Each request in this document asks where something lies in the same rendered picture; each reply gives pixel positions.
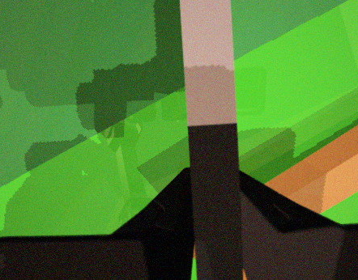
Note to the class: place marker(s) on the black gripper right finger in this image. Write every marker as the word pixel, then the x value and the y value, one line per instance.
pixel 282 240

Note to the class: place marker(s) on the dark green translucent mat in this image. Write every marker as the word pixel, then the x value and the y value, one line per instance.
pixel 71 68

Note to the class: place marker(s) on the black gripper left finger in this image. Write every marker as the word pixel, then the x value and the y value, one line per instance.
pixel 155 244

